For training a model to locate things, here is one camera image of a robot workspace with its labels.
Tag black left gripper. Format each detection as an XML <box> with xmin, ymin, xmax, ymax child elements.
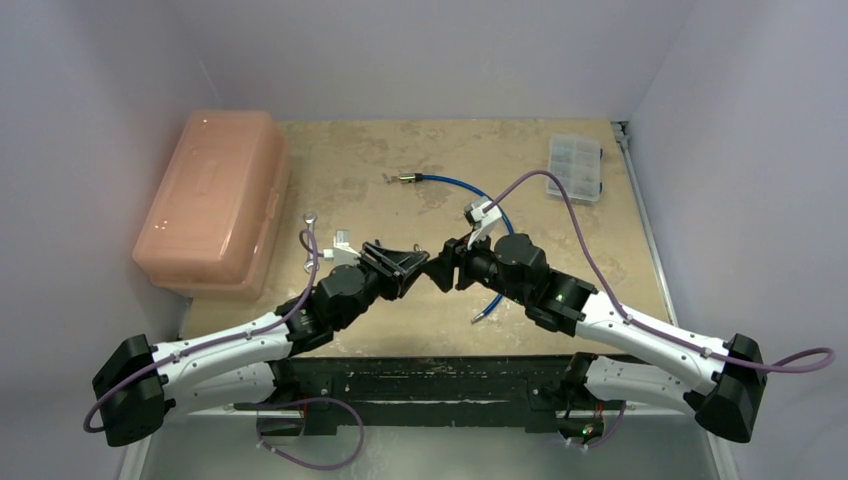
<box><xmin>335</xmin><ymin>243</ymin><xmax>427</xmax><ymax>330</ymax></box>

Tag silver key bunch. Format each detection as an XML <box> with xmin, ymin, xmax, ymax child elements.
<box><xmin>381</xmin><ymin>173</ymin><xmax>400</xmax><ymax>184</ymax></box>

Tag blue cable lock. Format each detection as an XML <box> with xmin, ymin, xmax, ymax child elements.
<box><xmin>397</xmin><ymin>172</ymin><xmax>519</xmax><ymax>326</ymax></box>

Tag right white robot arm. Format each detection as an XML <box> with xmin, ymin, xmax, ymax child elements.
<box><xmin>423</xmin><ymin>234</ymin><xmax>767</xmax><ymax>443</ymax></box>

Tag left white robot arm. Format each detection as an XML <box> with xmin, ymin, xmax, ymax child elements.
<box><xmin>83</xmin><ymin>242</ymin><xmax>429</xmax><ymax>447</ymax></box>

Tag silver open-end wrench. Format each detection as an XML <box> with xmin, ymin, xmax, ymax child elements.
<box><xmin>299</xmin><ymin>211</ymin><xmax>323</xmax><ymax>273</ymax></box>

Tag clear compartment screw box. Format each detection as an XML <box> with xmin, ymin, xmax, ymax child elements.
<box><xmin>548</xmin><ymin>133</ymin><xmax>603</xmax><ymax>204</ymax></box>

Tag pink translucent plastic toolbox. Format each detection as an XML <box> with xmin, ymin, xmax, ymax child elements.
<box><xmin>132</xmin><ymin>110</ymin><xmax>290</xmax><ymax>300</ymax></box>

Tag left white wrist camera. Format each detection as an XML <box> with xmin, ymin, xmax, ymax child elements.
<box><xmin>321</xmin><ymin>229</ymin><xmax>360</xmax><ymax>266</ymax></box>

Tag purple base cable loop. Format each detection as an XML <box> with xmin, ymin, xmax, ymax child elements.
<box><xmin>255</xmin><ymin>396</ymin><xmax>367</xmax><ymax>472</ymax></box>

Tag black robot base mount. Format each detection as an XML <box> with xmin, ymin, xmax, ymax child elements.
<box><xmin>267</xmin><ymin>353</ymin><xmax>622</xmax><ymax>435</ymax></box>

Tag aluminium frame rail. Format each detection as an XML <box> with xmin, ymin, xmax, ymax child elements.
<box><xmin>610</xmin><ymin>121</ymin><xmax>740</xmax><ymax>479</ymax></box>

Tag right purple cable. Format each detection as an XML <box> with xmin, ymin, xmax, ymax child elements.
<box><xmin>486</xmin><ymin>170</ymin><xmax>837</xmax><ymax>374</ymax></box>

